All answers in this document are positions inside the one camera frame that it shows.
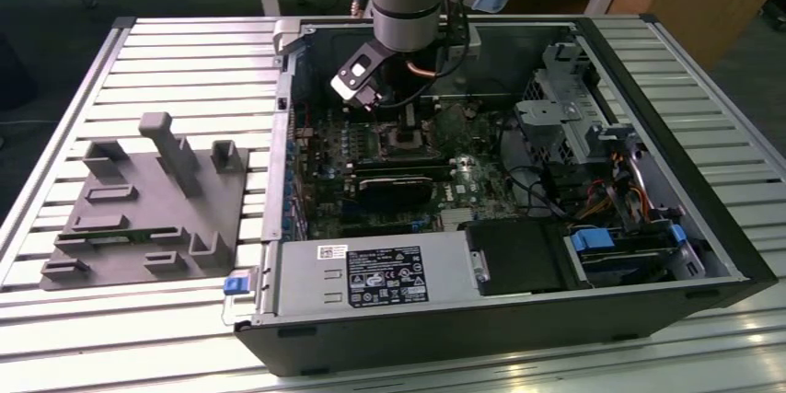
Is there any metal socket cover frame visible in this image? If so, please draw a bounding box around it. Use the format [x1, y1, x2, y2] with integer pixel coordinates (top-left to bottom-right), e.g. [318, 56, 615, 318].
[425, 105, 475, 141]

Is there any orange yellow wire bundle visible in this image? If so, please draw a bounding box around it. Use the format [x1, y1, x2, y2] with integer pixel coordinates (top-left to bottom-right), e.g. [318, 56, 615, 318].
[577, 176, 654, 224]

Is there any green motherboard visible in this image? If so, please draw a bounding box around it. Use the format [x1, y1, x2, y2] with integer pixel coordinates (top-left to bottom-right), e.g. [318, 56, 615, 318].
[291, 97, 542, 240]

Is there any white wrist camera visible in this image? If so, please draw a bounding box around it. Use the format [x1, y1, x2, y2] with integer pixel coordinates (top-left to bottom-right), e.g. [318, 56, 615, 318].
[330, 40, 390, 100]

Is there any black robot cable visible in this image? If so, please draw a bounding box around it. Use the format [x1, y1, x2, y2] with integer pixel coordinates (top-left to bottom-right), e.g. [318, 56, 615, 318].
[423, 0, 471, 95]

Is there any silver power supply with label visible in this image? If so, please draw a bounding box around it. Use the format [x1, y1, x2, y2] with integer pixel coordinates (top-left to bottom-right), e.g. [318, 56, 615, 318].
[270, 231, 486, 316]

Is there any CPU socket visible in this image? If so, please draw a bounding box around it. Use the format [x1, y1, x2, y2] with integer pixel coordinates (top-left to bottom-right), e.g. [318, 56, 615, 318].
[375, 120, 443, 159]

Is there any grey parts rack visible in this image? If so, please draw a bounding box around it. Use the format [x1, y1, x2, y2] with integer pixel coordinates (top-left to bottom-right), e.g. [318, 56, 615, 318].
[38, 111, 254, 292]

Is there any blue case latch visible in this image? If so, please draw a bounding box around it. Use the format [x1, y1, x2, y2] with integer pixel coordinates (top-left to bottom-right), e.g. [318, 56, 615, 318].
[223, 275, 255, 295]

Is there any black RAM stick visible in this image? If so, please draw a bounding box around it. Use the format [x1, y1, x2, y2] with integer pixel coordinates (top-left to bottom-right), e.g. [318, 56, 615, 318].
[354, 166, 451, 180]
[352, 157, 449, 169]

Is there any green RAM stick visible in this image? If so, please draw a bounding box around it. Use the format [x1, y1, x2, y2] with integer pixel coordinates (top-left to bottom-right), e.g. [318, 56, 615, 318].
[78, 232, 152, 243]

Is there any small silver heatsink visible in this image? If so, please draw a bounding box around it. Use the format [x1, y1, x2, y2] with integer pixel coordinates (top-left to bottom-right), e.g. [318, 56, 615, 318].
[441, 209, 475, 228]

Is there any grey metal disk cage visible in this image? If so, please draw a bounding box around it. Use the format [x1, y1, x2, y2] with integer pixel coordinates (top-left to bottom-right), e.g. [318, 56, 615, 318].
[513, 41, 646, 168]

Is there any black open PC case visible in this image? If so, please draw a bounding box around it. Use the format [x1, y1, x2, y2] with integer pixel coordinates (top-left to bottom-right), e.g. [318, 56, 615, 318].
[232, 13, 778, 378]

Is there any black drive housing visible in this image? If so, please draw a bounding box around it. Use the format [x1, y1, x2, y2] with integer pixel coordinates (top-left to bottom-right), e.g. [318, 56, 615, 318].
[463, 220, 577, 297]

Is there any black graphics card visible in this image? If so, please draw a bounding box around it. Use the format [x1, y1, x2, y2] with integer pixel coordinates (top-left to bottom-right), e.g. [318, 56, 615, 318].
[355, 175, 438, 210]

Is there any blue disk carrier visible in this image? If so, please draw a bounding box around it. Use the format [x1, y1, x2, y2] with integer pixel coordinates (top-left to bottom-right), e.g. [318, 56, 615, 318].
[567, 225, 615, 256]

